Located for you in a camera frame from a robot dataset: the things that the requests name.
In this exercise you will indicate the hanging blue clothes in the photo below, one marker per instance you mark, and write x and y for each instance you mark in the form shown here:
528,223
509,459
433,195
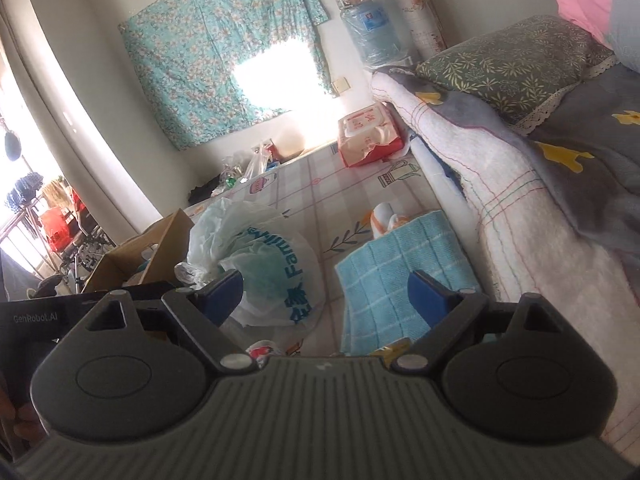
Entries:
22,190

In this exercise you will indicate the plaid printed bed sheet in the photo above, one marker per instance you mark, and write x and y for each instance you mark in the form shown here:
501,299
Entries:
325,195

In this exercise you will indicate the yellow orange packet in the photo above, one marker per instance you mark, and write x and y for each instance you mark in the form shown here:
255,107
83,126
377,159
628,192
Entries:
392,349

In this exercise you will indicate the grey wheelchair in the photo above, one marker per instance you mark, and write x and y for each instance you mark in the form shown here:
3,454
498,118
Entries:
82,260

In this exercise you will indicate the teal floral curtain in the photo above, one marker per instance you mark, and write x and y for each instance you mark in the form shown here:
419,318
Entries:
210,50

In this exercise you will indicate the green bottle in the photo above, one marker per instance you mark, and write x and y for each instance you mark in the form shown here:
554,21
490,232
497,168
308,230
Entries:
231,179

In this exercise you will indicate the person's left hand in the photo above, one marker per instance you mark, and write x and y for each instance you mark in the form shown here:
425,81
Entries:
22,427

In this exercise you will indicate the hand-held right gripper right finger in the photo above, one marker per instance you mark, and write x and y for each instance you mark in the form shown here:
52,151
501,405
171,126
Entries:
430,295

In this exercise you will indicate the white green plastic bag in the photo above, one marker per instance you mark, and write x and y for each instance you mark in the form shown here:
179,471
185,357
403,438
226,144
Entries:
260,260

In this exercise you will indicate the red white snack packet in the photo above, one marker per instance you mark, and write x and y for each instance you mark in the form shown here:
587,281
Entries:
260,350

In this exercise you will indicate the black cloth pile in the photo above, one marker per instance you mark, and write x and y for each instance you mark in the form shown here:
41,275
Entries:
205,191

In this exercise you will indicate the clear plastic bag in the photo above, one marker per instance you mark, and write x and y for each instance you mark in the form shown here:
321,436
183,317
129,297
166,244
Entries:
256,165

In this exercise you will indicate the wall socket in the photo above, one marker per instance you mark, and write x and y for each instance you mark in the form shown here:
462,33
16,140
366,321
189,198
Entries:
341,86

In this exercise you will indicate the blue water jug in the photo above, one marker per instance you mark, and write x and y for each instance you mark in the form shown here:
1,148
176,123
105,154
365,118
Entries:
372,35

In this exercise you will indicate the grey quilt yellow print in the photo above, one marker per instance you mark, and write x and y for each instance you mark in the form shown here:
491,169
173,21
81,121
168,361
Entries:
590,170

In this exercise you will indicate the hanging dark pan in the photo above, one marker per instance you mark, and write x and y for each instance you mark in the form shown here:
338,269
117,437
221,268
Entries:
11,146

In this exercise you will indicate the rolled floral mat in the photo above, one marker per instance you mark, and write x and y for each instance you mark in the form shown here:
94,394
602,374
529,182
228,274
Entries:
420,20

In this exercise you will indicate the green floral pillow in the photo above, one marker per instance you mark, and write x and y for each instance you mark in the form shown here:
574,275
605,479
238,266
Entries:
510,65

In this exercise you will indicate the brown cardboard box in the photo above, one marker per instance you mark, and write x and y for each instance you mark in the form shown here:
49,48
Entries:
160,245

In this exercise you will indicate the orange red bag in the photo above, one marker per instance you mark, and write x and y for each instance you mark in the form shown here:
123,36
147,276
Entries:
54,230

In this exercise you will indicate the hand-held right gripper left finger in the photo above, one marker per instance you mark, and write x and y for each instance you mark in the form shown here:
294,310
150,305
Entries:
222,292

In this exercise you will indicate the metal balcony railing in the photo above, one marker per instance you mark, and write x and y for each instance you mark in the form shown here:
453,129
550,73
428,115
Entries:
20,232

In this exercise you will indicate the red wet wipes pack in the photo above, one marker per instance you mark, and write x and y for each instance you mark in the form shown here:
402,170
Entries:
367,135

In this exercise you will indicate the white towel blanket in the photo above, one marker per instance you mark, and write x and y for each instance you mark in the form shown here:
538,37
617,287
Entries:
510,220

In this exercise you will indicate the blue-green checked towel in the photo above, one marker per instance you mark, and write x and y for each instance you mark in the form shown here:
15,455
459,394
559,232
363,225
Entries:
400,260

